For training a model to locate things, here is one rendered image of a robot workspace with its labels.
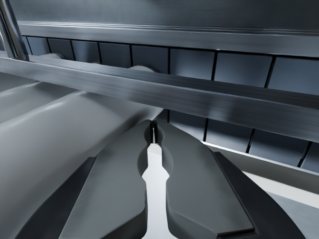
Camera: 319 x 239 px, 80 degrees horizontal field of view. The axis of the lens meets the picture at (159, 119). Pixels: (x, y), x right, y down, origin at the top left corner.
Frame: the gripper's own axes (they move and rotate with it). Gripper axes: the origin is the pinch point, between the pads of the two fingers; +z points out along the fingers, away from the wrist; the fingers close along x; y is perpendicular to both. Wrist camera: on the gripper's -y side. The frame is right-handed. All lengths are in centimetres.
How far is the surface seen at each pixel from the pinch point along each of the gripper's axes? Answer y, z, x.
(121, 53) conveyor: -2.9, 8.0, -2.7
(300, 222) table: 16.2, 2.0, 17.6
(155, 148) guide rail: 4.0, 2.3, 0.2
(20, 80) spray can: -1.1, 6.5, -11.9
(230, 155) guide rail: 3.5, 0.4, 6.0
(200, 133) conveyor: 3.7, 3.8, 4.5
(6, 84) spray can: -1.1, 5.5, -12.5
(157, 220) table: 30.4, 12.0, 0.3
